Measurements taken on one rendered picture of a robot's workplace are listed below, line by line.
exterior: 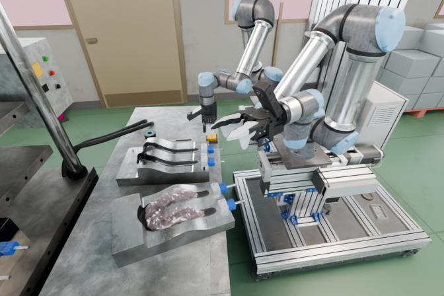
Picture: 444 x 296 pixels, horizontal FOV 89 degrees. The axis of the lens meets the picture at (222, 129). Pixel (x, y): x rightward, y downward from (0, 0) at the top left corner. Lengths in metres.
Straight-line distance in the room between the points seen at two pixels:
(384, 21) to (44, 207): 1.61
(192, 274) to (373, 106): 1.14
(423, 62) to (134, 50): 3.75
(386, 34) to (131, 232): 1.10
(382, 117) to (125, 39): 3.05
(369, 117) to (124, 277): 1.35
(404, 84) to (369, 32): 3.04
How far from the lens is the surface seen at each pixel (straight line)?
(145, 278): 1.08
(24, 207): 1.57
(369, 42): 0.85
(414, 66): 3.79
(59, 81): 1.67
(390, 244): 2.09
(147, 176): 1.30
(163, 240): 1.04
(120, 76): 3.71
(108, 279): 1.13
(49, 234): 1.38
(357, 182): 1.28
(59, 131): 1.40
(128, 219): 1.10
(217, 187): 1.16
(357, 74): 0.89
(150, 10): 3.38
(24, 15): 3.91
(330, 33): 0.89
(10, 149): 1.54
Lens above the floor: 1.77
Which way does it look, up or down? 35 degrees down
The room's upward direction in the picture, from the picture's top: straight up
